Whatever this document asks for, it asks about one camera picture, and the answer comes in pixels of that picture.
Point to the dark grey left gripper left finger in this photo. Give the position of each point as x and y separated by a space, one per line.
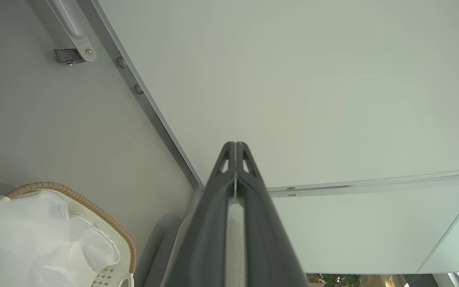
205 239

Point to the grey partition base rail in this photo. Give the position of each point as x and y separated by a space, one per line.
150 107

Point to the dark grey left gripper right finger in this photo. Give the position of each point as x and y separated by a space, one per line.
265 239

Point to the green plant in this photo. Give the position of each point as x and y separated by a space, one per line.
341 280

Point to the white cloth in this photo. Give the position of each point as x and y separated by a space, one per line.
34 243

